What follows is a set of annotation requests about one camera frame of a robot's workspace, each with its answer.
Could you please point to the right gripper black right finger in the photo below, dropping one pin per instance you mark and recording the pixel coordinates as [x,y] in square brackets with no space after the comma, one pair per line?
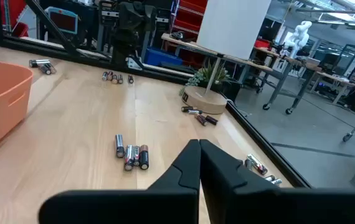
[274,208]

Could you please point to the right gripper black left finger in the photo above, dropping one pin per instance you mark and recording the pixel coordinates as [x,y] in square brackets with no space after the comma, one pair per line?
[134,208]

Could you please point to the black copper-top battery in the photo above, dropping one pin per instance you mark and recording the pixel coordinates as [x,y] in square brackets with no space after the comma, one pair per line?
[52,68]
[201,119]
[130,79]
[120,79]
[110,75]
[115,79]
[45,69]
[211,120]
[187,109]
[144,157]

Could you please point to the orange plastic bin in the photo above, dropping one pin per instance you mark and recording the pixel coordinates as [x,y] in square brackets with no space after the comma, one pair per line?
[0,99]

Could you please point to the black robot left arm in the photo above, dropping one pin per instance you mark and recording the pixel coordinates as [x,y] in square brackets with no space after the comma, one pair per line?
[132,28]

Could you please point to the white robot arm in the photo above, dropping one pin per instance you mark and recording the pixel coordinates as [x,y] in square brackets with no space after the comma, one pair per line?
[300,34]

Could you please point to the small green artificial plant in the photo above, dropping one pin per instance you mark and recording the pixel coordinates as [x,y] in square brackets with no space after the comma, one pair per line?
[224,74]

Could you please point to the long wooden workbench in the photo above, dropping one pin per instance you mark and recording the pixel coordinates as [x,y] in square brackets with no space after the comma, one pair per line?
[260,66]

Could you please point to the small wooden workbench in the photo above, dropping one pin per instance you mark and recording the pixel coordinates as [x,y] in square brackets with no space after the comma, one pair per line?
[336,77]

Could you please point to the blue plastic crate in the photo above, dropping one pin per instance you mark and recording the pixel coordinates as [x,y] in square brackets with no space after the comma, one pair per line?
[162,57]

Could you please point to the black metal equipment rack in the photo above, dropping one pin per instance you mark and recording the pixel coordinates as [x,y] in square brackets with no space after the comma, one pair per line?
[333,62]

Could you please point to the white cylinder lamp shade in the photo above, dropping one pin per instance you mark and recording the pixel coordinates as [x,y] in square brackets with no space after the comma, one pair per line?
[233,28]

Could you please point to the red storage bin shelf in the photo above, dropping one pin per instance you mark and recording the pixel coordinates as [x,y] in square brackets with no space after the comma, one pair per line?
[190,15]

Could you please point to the teal framed monitor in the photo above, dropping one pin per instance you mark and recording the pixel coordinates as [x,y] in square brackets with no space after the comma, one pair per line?
[62,20]

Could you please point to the red plastic box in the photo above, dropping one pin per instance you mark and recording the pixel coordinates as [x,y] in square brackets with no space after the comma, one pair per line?
[20,30]

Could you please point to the white metal bracket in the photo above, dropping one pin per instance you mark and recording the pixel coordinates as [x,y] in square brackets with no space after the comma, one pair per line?
[132,63]

